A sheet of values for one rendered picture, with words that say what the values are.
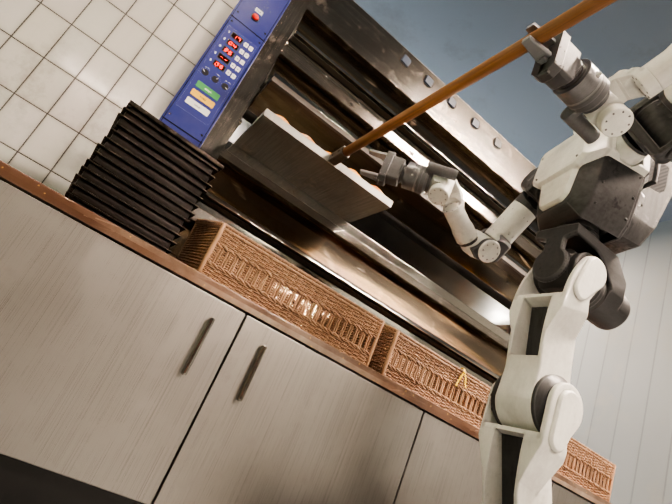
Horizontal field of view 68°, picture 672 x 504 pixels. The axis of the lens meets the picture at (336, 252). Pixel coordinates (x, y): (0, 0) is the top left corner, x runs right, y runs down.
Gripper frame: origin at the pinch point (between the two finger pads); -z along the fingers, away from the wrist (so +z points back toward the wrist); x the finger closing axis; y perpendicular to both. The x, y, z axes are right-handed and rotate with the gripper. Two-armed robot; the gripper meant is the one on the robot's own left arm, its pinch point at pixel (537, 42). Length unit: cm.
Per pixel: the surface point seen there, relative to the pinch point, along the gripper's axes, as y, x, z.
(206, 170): 71, 32, -36
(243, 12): 107, -45, -51
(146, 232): 71, 55, -41
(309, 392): 56, 74, 11
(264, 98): 105, -19, -29
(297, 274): 61, 48, -3
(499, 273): 106, -18, 104
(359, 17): 110, -86, -10
